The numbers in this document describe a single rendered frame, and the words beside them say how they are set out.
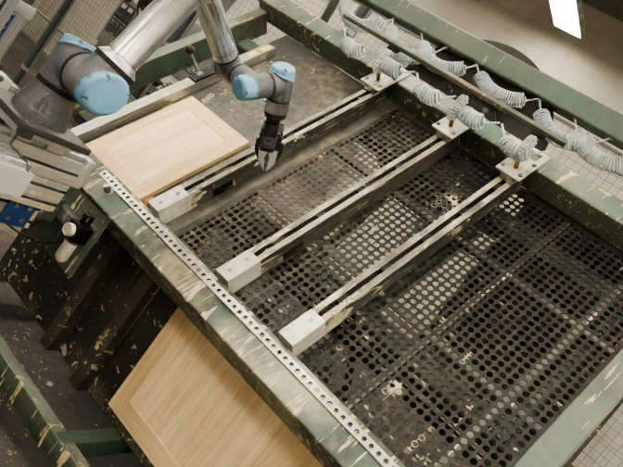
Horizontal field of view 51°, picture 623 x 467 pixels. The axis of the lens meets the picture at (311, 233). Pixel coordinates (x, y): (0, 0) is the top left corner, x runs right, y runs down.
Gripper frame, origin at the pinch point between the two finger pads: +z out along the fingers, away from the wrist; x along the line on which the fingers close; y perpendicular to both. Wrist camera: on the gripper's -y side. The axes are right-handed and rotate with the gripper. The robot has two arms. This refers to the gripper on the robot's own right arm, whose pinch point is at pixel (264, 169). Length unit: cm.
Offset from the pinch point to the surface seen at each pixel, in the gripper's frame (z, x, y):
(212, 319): 22, 5, -50
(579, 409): 11, -96, -66
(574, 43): 75, -266, 498
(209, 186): 12.4, 17.6, 1.6
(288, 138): 2.3, -5.2, 28.3
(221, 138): 10.8, 19.8, 32.8
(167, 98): 9, 46, 52
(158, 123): 13, 45, 38
